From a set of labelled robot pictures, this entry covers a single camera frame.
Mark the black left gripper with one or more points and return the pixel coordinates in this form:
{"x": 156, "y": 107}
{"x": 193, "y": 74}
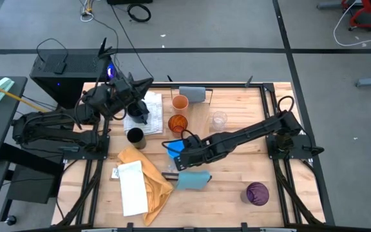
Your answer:
{"x": 121, "y": 90}

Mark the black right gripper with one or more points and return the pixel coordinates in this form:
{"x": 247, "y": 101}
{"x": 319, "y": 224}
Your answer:
{"x": 198, "y": 153}

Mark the dark navy mug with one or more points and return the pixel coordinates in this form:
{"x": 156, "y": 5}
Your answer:
{"x": 137, "y": 112}

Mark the bright blue plastic mug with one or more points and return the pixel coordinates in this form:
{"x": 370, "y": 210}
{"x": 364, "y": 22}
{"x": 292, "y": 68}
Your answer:
{"x": 174, "y": 146}

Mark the amber translucent tumbler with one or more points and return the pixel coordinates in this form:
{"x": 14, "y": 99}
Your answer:
{"x": 177, "y": 123}

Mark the clear glass cup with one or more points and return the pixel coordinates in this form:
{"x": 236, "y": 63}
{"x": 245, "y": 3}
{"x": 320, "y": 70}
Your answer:
{"x": 219, "y": 119}

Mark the small pale orange cup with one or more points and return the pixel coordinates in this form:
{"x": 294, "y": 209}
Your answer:
{"x": 180, "y": 102}

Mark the black plastic cup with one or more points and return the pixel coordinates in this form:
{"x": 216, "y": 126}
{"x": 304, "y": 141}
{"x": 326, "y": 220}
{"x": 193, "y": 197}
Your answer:
{"x": 135, "y": 135}

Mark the purple translucent tumbler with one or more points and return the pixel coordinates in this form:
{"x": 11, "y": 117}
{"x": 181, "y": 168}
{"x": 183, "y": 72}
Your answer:
{"x": 257, "y": 194}

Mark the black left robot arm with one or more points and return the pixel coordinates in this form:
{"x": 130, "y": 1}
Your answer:
{"x": 43, "y": 124}

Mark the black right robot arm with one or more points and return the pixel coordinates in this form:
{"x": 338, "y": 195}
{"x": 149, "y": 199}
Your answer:
{"x": 253, "y": 132}

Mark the white plaid dish towel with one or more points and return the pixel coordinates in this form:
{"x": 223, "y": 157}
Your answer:
{"x": 155, "y": 109}

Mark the black wifi antenna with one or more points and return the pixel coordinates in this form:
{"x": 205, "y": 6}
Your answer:
{"x": 103, "y": 48}

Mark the yellow waffle cloth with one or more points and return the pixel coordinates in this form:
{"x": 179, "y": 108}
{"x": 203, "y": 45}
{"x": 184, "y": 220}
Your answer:
{"x": 159, "y": 190}

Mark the white folded cloth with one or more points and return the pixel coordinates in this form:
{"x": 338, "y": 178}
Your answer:
{"x": 132, "y": 190}

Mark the black computer tower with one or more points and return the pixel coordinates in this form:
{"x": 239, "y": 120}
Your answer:
{"x": 63, "y": 80}

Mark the small black box device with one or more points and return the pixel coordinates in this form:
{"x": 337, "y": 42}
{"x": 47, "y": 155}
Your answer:
{"x": 59, "y": 67}

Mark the small white paper tag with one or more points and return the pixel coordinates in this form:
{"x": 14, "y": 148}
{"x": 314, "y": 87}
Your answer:
{"x": 115, "y": 173}

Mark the mint green stapler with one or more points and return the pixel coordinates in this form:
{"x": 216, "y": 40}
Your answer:
{"x": 2, "y": 87}

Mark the black caster wheel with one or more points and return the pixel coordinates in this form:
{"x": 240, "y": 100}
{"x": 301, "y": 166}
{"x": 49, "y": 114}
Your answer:
{"x": 10, "y": 220}

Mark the black aluminium table frame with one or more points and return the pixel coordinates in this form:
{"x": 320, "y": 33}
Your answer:
{"x": 230, "y": 85}

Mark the black pedestal stand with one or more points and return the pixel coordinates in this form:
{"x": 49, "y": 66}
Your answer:
{"x": 34, "y": 180}

